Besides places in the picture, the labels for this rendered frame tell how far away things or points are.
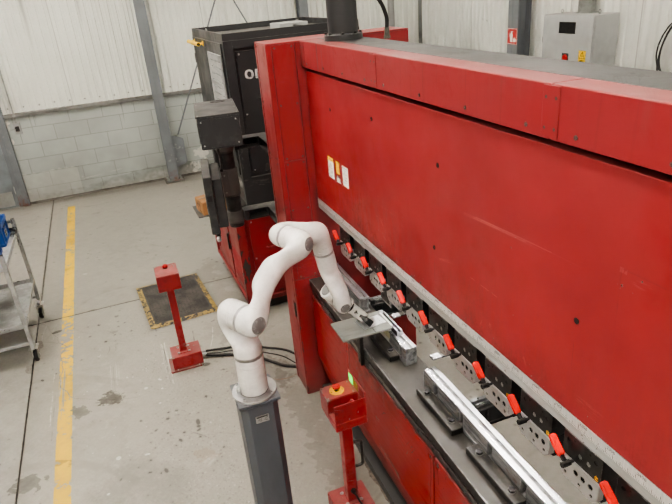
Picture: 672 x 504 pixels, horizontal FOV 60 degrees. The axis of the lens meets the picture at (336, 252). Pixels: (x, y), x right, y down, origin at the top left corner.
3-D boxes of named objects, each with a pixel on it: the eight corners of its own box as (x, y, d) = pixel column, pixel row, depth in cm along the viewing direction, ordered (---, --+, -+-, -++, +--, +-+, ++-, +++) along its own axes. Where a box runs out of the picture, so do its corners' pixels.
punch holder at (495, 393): (483, 394, 211) (484, 356, 204) (502, 387, 213) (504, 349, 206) (508, 419, 198) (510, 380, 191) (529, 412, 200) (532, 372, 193)
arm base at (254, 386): (238, 410, 240) (231, 373, 233) (228, 384, 257) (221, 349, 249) (282, 396, 246) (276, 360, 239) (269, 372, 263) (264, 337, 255)
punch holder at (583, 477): (559, 470, 176) (563, 427, 169) (581, 461, 179) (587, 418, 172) (596, 507, 163) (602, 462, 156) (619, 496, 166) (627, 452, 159)
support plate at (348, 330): (330, 325, 296) (330, 323, 296) (377, 312, 304) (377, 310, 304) (343, 343, 281) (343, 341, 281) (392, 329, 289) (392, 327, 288)
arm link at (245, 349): (246, 366, 236) (237, 315, 226) (218, 351, 248) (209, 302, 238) (268, 352, 244) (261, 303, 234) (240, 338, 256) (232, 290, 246)
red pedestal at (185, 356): (168, 360, 456) (145, 264, 422) (200, 351, 464) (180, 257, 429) (171, 374, 439) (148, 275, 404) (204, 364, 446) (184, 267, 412)
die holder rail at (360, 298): (329, 278, 370) (328, 264, 366) (338, 275, 371) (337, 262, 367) (360, 313, 327) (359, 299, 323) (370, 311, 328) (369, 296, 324)
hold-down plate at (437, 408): (416, 394, 260) (416, 388, 259) (426, 390, 262) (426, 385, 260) (451, 436, 234) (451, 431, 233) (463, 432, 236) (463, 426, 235)
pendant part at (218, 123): (215, 225, 406) (193, 102, 371) (250, 220, 411) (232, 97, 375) (219, 254, 361) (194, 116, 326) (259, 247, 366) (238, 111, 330)
